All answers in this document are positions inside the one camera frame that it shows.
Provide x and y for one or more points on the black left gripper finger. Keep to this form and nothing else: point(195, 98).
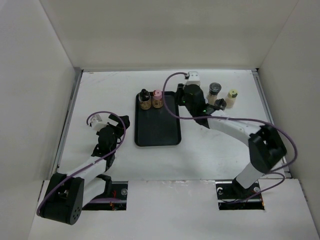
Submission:
point(119, 119)
point(124, 125)

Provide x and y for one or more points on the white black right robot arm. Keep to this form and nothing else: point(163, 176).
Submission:
point(264, 143)

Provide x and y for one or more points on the black plastic tray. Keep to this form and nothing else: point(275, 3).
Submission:
point(155, 127)

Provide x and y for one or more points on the black pump cap spice bottle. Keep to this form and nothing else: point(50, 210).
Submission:
point(144, 98)

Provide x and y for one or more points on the pink cap spice bottle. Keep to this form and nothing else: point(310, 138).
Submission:
point(157, 99)

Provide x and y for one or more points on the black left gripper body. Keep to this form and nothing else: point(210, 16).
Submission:
point(117, 133)

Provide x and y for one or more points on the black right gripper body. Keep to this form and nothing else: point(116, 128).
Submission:
point(188, 106)

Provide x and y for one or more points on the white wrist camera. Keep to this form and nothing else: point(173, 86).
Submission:
point(192, 78)
point(96, 123)

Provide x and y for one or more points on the black cap grinder bottle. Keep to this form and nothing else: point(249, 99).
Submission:
point(214, 89)

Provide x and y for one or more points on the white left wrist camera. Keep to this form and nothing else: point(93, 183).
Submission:
point(96, 123)

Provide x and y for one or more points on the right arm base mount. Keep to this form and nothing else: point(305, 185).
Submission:
point(230, 200)

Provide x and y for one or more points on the yellow cap spice bottle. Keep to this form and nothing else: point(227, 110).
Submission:
point(230, 98)

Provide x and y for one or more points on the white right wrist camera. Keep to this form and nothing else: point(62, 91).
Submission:
point(192, 78)

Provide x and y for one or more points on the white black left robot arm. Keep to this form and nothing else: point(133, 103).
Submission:
point(88, 187)

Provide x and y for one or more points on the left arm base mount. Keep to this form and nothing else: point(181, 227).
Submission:
point(112, 199)

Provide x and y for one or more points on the small black round cap bottle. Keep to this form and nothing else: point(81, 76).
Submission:
point(220, 104)

